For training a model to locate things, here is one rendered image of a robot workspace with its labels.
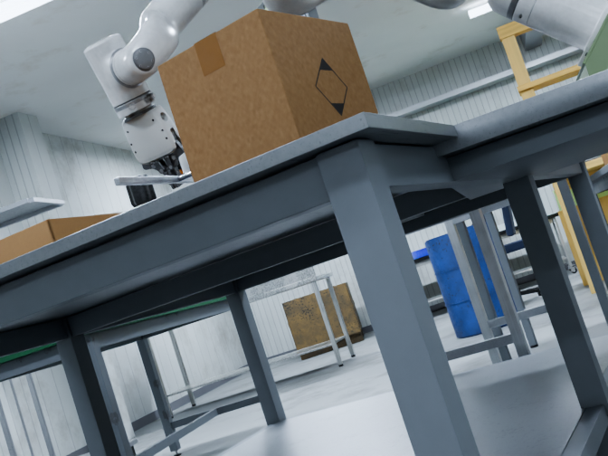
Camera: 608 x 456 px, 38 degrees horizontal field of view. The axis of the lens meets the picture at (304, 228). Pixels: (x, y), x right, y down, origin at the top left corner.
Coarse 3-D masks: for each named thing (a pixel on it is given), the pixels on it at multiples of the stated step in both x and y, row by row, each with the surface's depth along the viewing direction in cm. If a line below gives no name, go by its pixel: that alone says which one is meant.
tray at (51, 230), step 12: (84, 216) 135; (96, 216) 137; (108, 216) 140; (36, 228) 128; (48, 228) 127; (60, 228) 129; (72, 228) 131; (84, 228) 134; (0, 240) 131; (12, 240) 130; (24, 240) 129; (36, 240) 128; (48, 240) 127; (0, 252) 131; (12, 252) 130; (24, 252) 129
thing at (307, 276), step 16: (304, 272) 744; (256, 288) 754; (272, 288) 750; (288, 288) 747; (320, 304) 743; (336, 304) 798; (176, 352) 834; (304, 352) 749; (336, 352) 740; (352, 352) 794; (240, 368) 817; (192, 384) 824; (208, 384) 770; (192, 400) 830
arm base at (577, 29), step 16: (528, 0) 191; (544, 0) 190; (560, 0) 189; (576, 0) 189; (592, 0) 188; (512, 16) 196; (528, 16) 193; (544, 16) 191; (560, 16) 190; (576, 16) 188; (592, 16) 188; (544, 32) 195; (560, 32) 192; (576, 32) 190; (592, 32) 188
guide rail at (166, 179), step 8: (128, 176) 163; (136, 176) 165; (144, 176) 168; (152, 176) 170; (160, 176) 173; (168, 176) 175; (176, 176) 178; (120, 184) 161; (128, 184) 163; (136, 184) 165; (144, 184) 168; (152, 184) 171; (160, 184) 174
